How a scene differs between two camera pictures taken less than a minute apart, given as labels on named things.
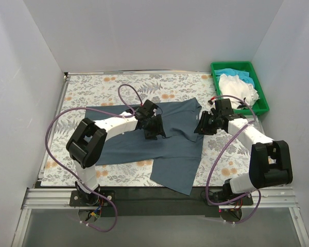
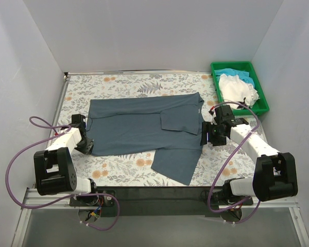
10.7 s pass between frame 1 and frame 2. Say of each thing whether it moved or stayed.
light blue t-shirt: stayed
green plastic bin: stayed
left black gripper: moved
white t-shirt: stayed
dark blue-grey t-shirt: moved
